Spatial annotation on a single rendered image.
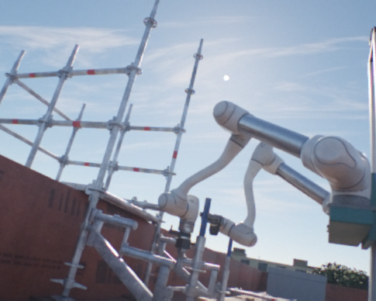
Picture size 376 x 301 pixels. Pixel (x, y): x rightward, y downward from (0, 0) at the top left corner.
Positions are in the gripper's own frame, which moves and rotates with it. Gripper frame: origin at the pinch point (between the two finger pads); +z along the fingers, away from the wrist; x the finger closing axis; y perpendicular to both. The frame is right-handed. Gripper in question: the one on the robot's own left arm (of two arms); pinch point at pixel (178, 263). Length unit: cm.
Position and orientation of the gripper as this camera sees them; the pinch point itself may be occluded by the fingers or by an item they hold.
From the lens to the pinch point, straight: 178.6
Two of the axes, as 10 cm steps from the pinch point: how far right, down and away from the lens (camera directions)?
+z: -2.0, 9.1, -3.5
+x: -3.1, 2.8, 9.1
